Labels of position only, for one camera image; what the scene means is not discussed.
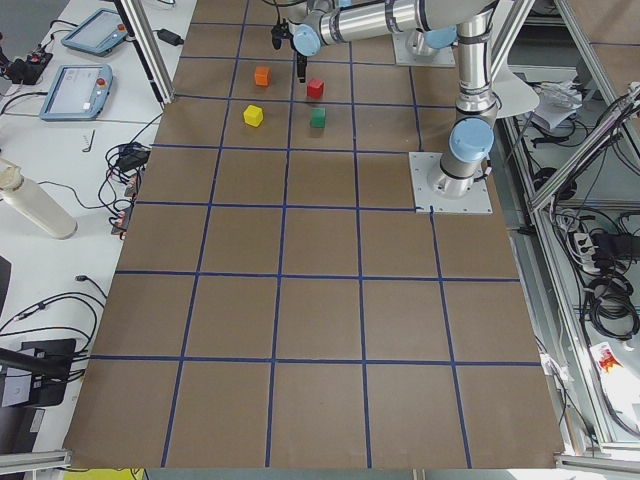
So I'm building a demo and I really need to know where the yellow wooden block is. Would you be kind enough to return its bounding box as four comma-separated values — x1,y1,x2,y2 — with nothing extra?
243,105,264,128

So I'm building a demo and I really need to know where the hex key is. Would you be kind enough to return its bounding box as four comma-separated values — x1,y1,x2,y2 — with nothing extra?
81,129,96,153

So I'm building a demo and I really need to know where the white water bottle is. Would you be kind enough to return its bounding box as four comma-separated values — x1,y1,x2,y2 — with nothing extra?
1,159,77,240

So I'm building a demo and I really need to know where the near blue teach pendant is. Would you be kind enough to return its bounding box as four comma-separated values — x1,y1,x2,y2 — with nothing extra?
39,64,113,121

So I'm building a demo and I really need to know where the black power adapter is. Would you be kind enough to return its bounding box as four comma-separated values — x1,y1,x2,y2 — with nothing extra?
156,29,184,46

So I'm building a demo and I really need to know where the brown grid table mat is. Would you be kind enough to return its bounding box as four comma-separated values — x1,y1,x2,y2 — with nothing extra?
65,1,563,469

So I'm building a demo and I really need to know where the orange wooden block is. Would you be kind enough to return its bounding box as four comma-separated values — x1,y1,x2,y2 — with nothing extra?
254,66,271,87

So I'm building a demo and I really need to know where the far blue teach pendant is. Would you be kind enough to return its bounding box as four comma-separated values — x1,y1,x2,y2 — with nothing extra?
61,8,128,57

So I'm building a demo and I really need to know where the green wooden block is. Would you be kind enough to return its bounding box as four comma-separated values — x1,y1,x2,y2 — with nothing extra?
310,107,327,129

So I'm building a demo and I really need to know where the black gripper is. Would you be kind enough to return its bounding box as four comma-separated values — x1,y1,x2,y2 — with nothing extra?
295,49,307,83

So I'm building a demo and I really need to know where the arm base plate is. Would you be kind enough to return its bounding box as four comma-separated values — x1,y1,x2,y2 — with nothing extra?
409,152,493,215
392,30,456,68

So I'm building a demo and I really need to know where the black monitor stand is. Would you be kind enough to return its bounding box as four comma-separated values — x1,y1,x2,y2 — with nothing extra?
1,339,76,407

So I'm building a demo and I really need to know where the blue teach pendant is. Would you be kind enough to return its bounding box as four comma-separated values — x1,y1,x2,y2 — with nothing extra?
61,8,128,57
39,64,113,121

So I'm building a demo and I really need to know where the red wooden block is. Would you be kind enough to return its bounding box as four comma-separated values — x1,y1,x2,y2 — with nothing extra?
306,78,325,99

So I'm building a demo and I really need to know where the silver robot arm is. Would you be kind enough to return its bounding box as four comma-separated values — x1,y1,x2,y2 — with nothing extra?
271,0,498,199

